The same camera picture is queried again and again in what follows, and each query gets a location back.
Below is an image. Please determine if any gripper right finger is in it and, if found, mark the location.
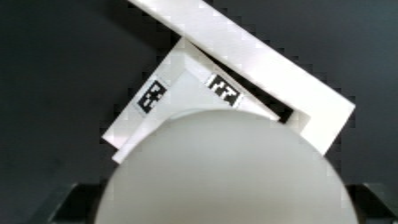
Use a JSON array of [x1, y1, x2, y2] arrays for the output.
[[346, 183, 398, 224]]

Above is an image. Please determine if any white lamp bulb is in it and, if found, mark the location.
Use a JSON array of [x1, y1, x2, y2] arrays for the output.
[[93, 110, 356, 224]]

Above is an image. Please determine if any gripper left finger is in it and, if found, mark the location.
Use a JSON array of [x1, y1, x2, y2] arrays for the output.
[[36, 182, 104, 224]]

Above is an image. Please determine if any white U-shaped fence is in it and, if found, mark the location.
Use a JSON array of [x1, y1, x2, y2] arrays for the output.
[[127, 0, 355, 154]]

